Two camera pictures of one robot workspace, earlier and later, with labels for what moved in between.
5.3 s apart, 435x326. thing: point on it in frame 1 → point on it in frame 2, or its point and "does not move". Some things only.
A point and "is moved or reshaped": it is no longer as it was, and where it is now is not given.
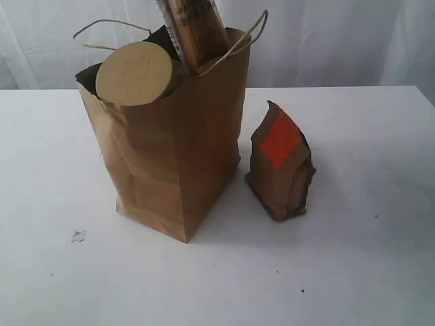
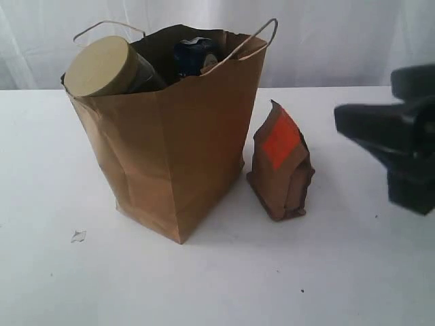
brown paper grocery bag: x=167 y=159 is moved or reshaped
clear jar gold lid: x=138 y=73 → x=110 y=64
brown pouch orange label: x=281 y=172 does not move
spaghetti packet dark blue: x=196 y=31 is moved or reshaped
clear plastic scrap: x=78 y=236 does not move
